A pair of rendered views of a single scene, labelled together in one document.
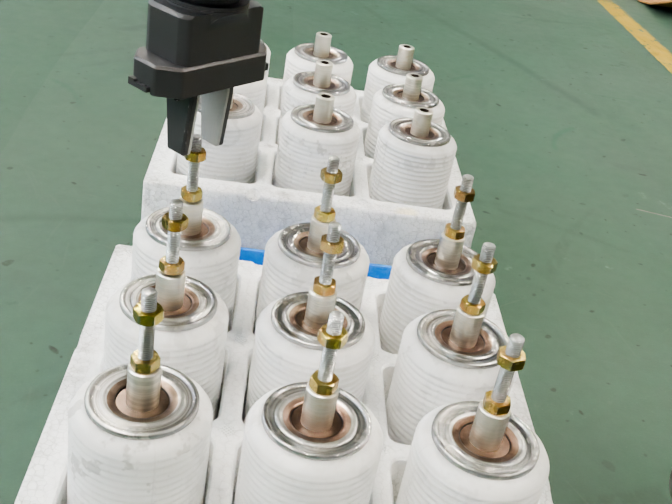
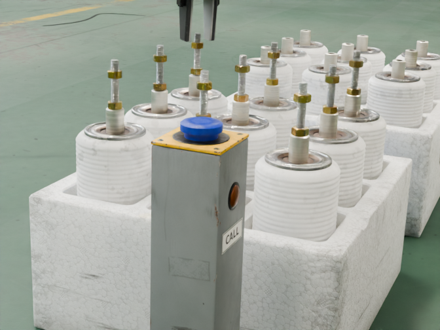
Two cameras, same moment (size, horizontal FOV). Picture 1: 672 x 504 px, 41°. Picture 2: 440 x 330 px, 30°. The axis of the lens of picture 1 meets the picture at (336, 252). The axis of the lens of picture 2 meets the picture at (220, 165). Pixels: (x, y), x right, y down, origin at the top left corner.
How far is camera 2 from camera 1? 0.59 m
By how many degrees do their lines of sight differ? 29
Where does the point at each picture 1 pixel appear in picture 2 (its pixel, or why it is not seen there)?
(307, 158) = (314, 91)
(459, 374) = (311, 145)
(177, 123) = (183, 21)
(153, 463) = (107, 152)
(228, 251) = (213, 103)
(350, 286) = (281, 123)
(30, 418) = not seen: hidden behind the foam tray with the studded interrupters
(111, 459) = (87, 148)
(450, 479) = (263, 169)
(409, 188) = (385, 112)
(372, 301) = not seen: hidden behind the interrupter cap
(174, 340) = (151, 122)
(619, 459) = not seen: outside the picture
